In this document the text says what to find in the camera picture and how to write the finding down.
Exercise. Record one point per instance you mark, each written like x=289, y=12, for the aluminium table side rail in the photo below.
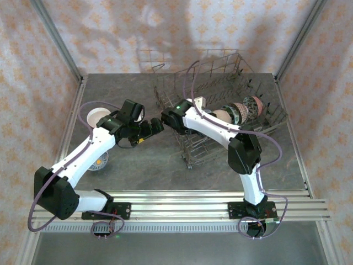
x=63, y=149

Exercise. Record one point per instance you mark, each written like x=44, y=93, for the plain beige bowl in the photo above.
x=220, y=116

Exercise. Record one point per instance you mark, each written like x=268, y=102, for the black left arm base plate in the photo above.
x=124, y=211

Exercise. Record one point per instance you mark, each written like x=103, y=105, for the blue patterned bowl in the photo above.
x=99, y=163

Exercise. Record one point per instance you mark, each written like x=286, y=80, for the white bowl orange exterior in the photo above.
x=95, y=116

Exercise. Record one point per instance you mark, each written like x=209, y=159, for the aluminium corner post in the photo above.
x=300, y=41
x=59, y=41

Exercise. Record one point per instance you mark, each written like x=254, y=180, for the black floral bowl pink exterior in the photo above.
x=253, y=106

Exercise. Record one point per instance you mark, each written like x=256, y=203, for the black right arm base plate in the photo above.
x=234, y=209

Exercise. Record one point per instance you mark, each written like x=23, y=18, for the aluminium mounting rails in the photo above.
x=179, y=207

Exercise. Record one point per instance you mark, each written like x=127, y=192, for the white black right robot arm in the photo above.
x=215, y=127

